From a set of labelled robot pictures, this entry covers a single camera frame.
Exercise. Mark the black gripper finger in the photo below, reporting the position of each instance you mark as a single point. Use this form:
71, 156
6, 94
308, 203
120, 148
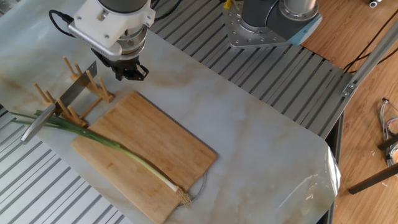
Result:
124, 75
140, 73

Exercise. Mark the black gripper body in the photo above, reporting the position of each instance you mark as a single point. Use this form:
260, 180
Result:
121, 65

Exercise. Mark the steel kitchen knife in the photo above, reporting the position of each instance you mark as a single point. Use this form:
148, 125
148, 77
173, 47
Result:
76, 88

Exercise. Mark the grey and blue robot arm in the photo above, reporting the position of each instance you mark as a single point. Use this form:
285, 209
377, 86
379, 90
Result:
270, 18

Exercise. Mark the green garlic stalk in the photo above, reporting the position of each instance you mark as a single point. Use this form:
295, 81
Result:
102, 139

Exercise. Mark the wooden peg rack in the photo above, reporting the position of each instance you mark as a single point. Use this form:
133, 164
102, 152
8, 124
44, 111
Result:
104, 93

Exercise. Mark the wooden cutting board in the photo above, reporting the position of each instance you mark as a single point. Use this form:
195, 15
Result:
149, 140

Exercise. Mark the yellow plug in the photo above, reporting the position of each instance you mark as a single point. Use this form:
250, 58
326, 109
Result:
228, 3

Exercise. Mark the marble pattern table mat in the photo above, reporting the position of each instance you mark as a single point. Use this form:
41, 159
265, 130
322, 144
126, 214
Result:
248, 140

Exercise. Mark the metal tools on table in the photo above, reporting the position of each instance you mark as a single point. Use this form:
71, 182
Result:
387, 124

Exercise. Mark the black metal bar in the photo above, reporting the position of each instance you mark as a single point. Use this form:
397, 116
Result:
388, 143
373, 179

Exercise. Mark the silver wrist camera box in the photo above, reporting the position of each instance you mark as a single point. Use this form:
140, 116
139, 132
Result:
96, 46

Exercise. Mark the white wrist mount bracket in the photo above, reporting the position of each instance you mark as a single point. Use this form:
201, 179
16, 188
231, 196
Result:
105, 25

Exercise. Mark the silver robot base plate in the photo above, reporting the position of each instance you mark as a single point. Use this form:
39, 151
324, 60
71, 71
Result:
239, 34

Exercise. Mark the aluminium frame beam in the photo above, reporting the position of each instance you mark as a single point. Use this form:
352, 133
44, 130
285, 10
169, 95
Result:
370, 59

